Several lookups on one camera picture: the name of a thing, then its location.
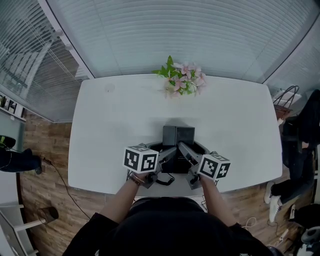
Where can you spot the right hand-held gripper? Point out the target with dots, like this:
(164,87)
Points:
(212,167)

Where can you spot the round silver door knob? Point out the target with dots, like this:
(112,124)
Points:
(68,46)
(59,32)

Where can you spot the white venetian blind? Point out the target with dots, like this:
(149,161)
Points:
(175,35)
(27,65)

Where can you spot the person's left forearm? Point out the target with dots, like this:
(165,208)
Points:
(120,200)

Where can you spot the brown round floor object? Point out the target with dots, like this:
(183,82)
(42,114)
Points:
(48,215)

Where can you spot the white side table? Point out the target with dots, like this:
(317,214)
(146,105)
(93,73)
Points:
(8,190)

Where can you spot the person's black top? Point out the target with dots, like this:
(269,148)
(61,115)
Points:
(167,230)

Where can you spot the black metal rack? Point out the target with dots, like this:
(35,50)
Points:
(12,107)

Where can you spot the black box device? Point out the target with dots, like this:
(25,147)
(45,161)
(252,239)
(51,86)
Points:
(178,135)

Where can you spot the pink flower pot plant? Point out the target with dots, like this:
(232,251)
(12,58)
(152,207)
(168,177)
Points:
(182,80)

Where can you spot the white power strip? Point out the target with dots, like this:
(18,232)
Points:
(283,235)

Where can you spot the person's right forearm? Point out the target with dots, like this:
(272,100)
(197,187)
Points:
(217,202)

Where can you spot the white sneaker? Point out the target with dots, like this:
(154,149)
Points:
(275,208)
(268,193)

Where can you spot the brown handbag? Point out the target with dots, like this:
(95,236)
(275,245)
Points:
(283,111)

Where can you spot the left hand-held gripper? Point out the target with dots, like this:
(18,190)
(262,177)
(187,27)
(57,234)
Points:
(140,161)

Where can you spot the white floor fan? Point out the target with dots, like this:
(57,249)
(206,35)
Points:
(311,240)

